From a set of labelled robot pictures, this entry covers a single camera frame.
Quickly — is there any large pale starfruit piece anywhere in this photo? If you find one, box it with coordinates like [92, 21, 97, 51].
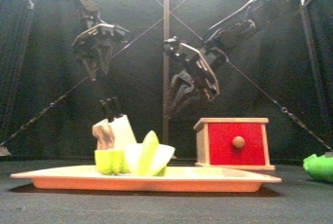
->
[123, 130, 176, 177]

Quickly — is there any small green starfruit piece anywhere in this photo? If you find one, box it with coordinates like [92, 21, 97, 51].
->
[93, 148, 129, 176]

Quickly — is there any toy wooden knife block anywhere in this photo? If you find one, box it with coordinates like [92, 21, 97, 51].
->
[91, 114, 137, 151]

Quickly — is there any wooden box red drawer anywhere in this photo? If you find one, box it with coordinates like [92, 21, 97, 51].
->
[192, 117, 277, 171]

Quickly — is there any orange plastic tray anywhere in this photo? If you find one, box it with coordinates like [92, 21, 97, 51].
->
[9, 165, 283, 193]

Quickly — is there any green toy vegetable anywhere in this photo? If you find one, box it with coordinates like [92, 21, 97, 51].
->
[302, 153, 333, 184]

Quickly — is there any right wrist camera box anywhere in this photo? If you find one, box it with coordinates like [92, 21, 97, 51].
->
[163, 36, 192, 57]

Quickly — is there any black toy knife handle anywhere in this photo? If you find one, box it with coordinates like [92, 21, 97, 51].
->
[111, 96, 125, 119]
[99, 98, 116, 123]

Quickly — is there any diagonal brace wire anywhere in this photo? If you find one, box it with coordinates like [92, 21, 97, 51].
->
[0, 0, 218, 147]
[125, 0, 333, 152]

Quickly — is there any vertical metal frame pole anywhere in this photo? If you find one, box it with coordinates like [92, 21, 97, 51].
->
[162, 0, 171, 145]

